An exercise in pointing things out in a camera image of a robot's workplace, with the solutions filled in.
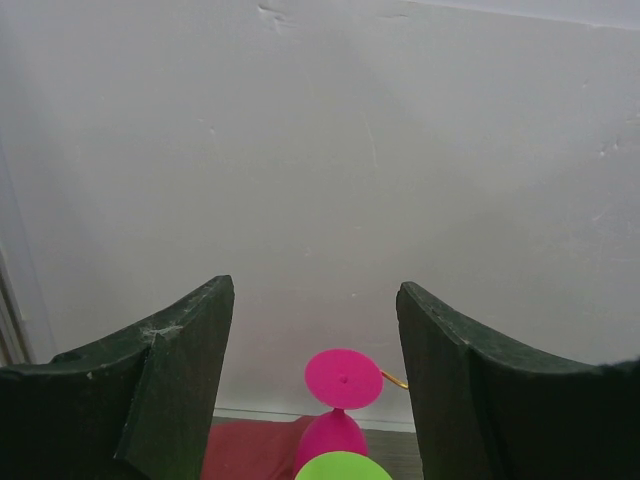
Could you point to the pink wine glass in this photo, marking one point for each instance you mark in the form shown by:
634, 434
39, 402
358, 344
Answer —
343, 380

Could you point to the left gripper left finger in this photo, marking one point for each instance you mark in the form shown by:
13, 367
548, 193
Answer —
136, 404

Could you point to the red cloth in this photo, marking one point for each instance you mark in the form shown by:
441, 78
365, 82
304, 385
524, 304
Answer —
253, 450

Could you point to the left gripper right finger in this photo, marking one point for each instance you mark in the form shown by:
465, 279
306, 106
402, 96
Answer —
486, 406

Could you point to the green wine glass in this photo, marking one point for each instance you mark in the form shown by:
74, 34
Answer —
342, 465

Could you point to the gold wire wine glass rack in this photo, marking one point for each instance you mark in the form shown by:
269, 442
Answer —
395, 381

